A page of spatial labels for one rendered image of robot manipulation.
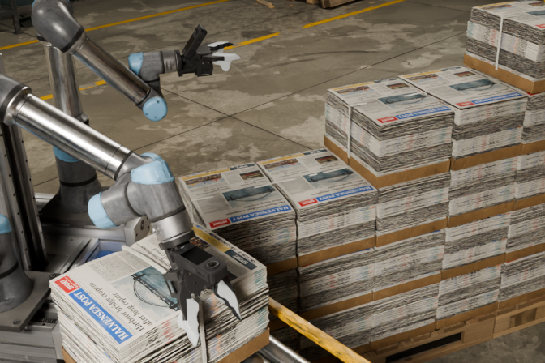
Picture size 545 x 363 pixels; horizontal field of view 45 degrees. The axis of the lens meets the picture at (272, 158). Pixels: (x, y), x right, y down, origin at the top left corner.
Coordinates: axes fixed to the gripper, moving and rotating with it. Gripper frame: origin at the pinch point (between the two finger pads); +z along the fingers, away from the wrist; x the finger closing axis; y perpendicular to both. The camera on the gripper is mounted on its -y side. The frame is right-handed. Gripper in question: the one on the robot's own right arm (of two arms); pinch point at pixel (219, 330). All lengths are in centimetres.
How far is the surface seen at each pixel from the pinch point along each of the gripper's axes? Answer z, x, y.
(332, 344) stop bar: 18.4, -28.5, 5.7
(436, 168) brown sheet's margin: -1, -114, 30
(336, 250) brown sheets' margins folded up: 12, -79, 53
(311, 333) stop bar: 15.3, -27.9, 11.0
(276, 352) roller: 15.8, -19.5, 15.2
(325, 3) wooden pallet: -149, -526, 441
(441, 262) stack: 35, -120, 48
